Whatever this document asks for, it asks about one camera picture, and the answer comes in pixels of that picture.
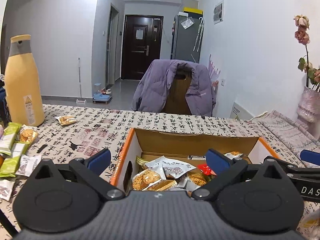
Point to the dried pink roses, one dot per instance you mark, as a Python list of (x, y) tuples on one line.
[(304, 64)]

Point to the pink woven table runner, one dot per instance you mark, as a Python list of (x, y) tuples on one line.
[(291, 133)]

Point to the dark entrance door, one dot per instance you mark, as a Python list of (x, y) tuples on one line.
[(141, 44)]

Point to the yellow thermos bottle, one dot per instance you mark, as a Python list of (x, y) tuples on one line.
[(22, 83)]

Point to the red snack bag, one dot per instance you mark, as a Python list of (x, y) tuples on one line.
[(206, 170)]

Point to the cracker snack packet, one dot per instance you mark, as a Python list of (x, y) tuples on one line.
[(161, 174)]

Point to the orange pumpkin cardboard box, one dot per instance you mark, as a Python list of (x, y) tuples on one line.
[(190, 148)]

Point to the white umbrella on fridge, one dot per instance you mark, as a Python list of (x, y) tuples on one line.
[(199, 35)]

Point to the wooden chair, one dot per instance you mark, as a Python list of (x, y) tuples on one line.
[(176, 102)]

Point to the purple puffer jacket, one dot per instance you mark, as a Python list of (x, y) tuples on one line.
[(153, 89)]

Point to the calligraphy print tablecloth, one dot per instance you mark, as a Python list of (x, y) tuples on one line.
[(102, 128)]

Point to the wall picture frame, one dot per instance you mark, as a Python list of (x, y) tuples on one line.
[(218, 13)]

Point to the grey refrigerator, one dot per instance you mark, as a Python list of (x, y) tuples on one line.
[(184, 32)]

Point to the white sachet on table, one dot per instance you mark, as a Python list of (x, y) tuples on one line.
[(28, 165)]

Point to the small cracker packet on table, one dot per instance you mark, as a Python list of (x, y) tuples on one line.
[(66, 120)]

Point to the yellow box on fridge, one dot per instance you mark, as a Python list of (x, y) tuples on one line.
[(193, 10)]

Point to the pink textured vase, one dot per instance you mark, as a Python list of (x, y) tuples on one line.
[(308, 111)]

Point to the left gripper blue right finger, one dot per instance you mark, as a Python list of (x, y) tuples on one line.
[(217, 162)]

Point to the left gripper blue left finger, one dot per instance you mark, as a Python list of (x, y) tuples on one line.
[(99, 162)]

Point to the white mop stick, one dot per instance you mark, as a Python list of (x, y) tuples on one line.
[(81, 101)]

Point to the green snack bar on table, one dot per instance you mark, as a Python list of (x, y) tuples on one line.
[(8, 137)]

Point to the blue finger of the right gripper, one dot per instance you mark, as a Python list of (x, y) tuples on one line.
[(310, 157)]

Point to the blue pet feeder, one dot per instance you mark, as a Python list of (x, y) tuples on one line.
[(102, 95)]

